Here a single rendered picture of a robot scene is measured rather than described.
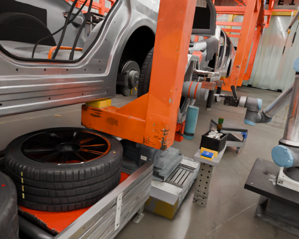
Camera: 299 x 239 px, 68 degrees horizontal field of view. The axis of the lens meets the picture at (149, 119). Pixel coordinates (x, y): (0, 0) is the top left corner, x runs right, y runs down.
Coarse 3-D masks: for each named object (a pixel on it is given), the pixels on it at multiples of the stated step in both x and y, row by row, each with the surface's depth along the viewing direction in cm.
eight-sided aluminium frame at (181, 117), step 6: (192, 60) 169; (198, 60) 184; (186, 66) 159; (198, 66) 191; (192, 78) 202; (198, 78) 200; (192, 102) 202; (186, 108) 201; (180, 114) 174; (180, 120) 177
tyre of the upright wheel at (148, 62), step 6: (150, 54) 166; (144, 60) 165; (150, 60) 164; (144, 66) 163; (150, 66) 161; (144, 72) 162; (150, 72) 161; (144, 78) 163; (138, 84) 165; (144, 84) 162; (138, 90) 166; (144, 90) 163; (138, 96) 168; (186, 102) 212
